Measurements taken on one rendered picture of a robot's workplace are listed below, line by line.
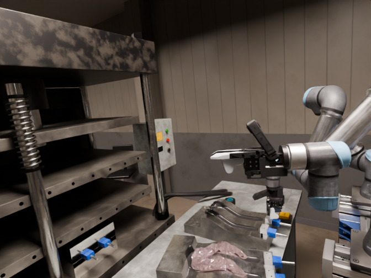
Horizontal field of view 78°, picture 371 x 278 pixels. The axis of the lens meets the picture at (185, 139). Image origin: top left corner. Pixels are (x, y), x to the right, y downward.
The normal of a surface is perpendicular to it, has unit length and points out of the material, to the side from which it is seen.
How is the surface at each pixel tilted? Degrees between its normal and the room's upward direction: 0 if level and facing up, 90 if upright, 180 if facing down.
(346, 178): 90
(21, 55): 90
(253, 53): 90
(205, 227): 90
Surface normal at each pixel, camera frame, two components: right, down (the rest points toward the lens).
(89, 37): 0.84, 0.01
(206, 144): -0.58, 0.20
